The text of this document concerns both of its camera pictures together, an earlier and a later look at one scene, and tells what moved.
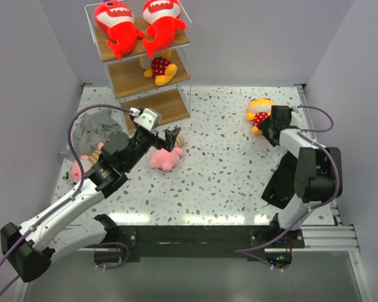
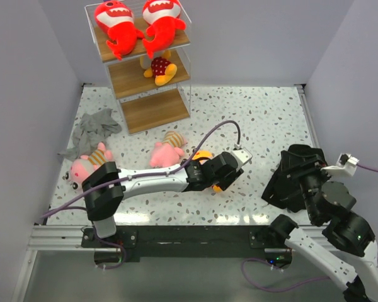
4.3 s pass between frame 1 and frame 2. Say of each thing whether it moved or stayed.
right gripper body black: moved
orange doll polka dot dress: stayed
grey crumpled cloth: stayed
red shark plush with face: stayed
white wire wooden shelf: stayed
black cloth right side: stayed
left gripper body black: moved
